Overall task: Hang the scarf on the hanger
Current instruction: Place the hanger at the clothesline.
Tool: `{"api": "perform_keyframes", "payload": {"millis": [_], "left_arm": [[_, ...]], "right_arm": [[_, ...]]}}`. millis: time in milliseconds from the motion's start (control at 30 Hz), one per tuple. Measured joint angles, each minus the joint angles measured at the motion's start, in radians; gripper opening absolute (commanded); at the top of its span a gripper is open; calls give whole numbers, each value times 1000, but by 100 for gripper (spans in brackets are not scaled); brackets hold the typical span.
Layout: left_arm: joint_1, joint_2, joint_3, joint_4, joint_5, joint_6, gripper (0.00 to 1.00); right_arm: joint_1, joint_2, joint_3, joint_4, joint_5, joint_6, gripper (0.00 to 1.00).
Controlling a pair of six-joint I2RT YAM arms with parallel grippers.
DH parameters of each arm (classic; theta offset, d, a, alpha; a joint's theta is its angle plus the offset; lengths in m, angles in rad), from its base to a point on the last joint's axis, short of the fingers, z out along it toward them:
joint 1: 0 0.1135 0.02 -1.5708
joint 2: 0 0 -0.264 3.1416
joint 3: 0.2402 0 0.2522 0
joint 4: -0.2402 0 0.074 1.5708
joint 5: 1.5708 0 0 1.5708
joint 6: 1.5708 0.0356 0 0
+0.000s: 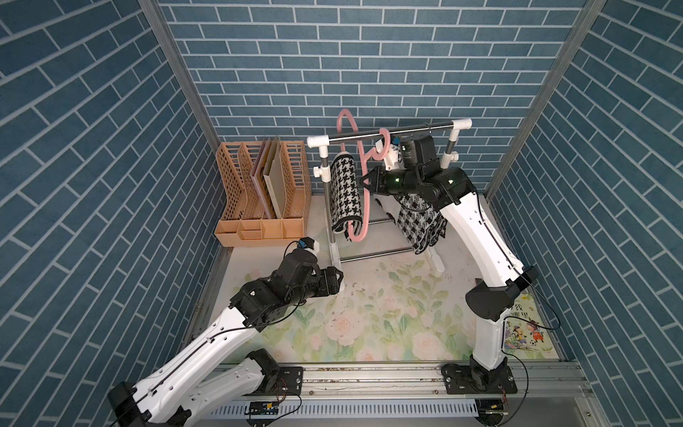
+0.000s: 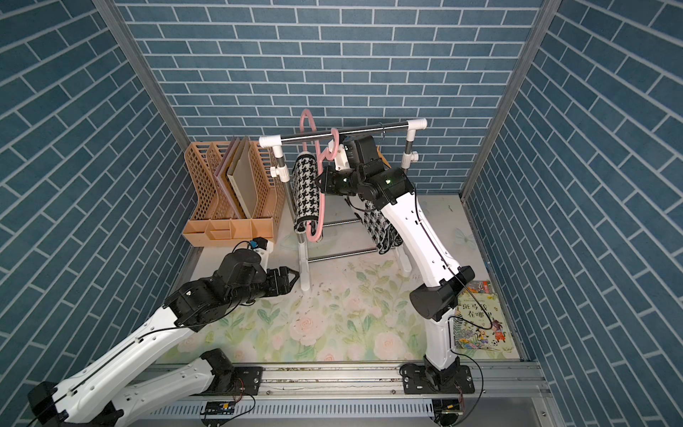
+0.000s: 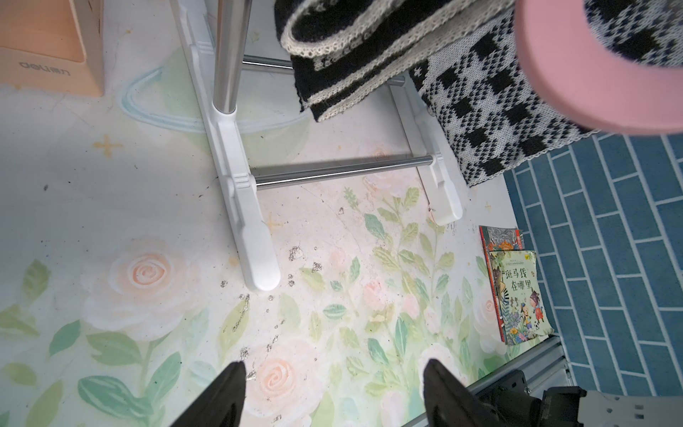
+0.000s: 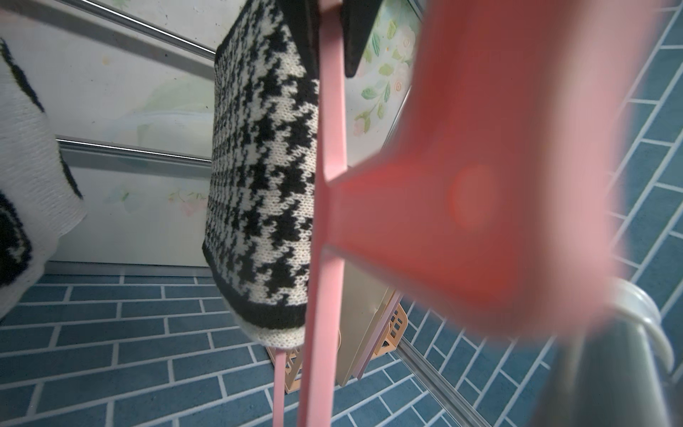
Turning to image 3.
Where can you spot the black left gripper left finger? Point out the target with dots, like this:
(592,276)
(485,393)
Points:
(221,404)

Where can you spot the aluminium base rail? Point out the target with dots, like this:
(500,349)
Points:
(531,390)

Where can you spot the floral table mat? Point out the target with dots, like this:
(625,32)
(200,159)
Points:
(122,294)

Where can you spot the white and steel clothes rack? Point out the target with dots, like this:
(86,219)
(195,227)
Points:
(215,61)

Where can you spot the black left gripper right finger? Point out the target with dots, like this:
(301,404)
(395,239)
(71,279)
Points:
(449,404)

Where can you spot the smiley face knit scarf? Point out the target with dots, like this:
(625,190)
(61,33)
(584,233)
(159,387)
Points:
(492,118)

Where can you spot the colourful children's picture book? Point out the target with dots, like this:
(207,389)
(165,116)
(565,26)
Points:
(514,281)

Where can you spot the pink plastic hanger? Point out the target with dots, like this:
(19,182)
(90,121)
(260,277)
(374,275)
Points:
(570,70)

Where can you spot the houndstooth black white scarf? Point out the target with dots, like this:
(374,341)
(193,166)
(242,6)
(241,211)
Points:
(341,51)

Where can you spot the peach plastic desk organizer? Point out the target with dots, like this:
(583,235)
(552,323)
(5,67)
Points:
(53,45)

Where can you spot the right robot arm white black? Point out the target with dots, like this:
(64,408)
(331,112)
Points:
(587,408)

